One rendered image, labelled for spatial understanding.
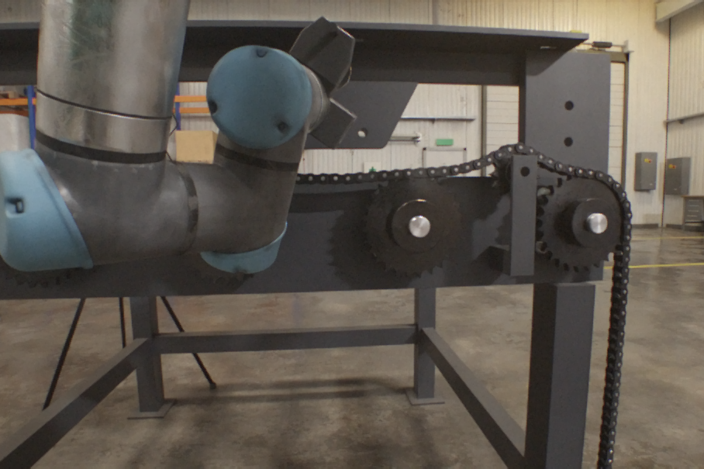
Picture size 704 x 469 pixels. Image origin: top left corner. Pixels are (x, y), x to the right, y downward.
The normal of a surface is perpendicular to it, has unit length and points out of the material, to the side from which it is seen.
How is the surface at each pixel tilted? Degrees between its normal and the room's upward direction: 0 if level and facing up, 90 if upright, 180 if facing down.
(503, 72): 90
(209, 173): 45
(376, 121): 90
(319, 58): 102
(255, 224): 116
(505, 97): 90
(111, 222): 111
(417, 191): 90
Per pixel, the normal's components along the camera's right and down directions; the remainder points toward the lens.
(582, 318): 0.09, 0.10
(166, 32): 0.92, 0.36
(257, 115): -0.06, 0.31
